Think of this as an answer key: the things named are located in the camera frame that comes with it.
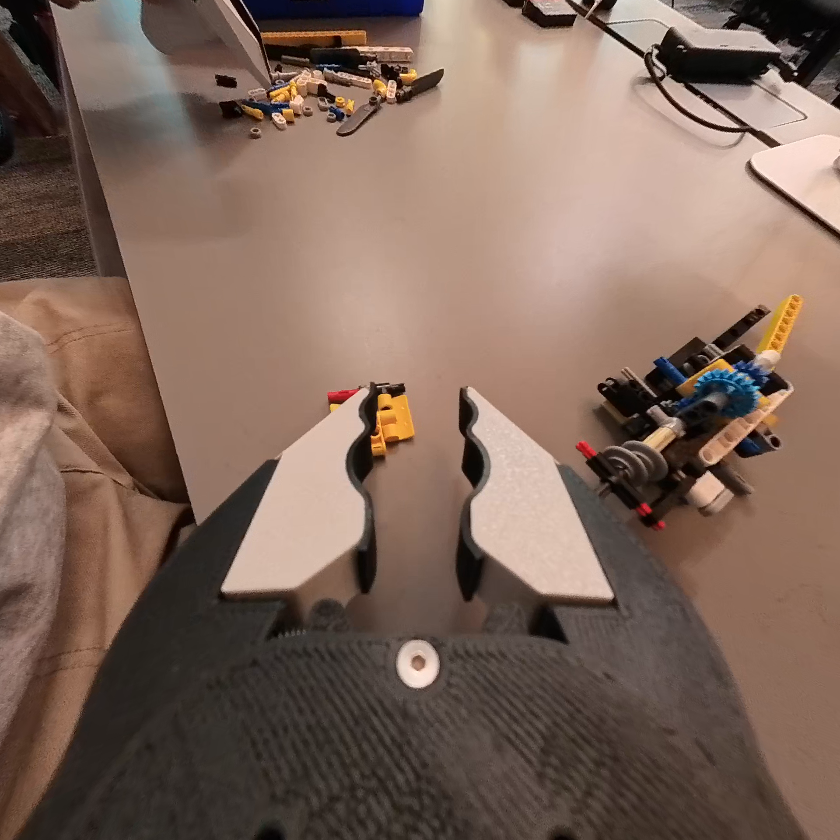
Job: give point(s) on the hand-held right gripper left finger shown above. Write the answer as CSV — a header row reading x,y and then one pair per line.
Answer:
x,y
302,505

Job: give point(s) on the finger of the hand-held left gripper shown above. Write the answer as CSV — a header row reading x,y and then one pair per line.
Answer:
x,y
197,26

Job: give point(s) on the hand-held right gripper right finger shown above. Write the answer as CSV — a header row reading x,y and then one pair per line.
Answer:
x,y
525,512

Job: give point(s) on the yellow lego block piece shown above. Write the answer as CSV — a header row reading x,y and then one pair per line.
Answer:
x,y
394,420

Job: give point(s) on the pile of lego pieces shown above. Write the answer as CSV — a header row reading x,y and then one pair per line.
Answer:
x,y
328,79

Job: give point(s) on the partly built lego assembly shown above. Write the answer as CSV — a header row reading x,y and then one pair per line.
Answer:
x,y
702,420

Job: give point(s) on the blue plastic bin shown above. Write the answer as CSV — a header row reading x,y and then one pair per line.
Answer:
x,y
334,6

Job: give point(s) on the person's grey sweatshirt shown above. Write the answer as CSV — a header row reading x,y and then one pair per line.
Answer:
x,y
23,492

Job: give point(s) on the white monitor stand base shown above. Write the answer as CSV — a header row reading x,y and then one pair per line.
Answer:
x,y
800,177

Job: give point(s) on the black power adapter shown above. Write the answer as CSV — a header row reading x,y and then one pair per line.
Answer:
x,y
718,49

